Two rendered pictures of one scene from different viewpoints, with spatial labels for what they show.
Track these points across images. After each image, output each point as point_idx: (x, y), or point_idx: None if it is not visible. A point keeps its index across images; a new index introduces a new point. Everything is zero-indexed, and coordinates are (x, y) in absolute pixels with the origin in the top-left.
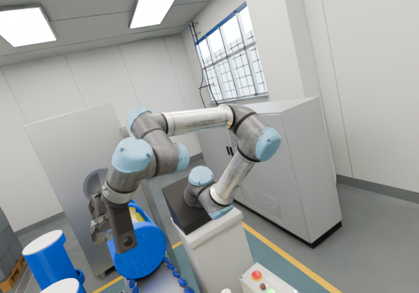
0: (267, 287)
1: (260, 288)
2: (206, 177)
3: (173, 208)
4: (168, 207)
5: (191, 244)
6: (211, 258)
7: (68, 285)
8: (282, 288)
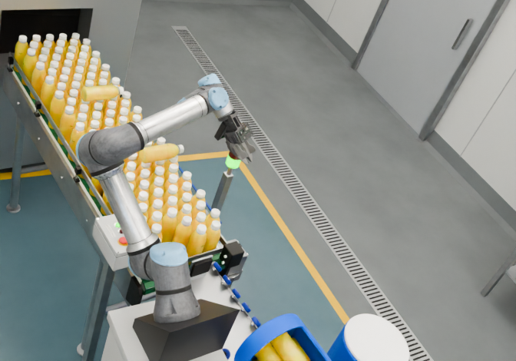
0: (117, 230)
1: None
2: (160, 244)
3: (216, 303)
4: (229, 331)
5: None
6: None
7: (366, 356)
8: (106, 224)
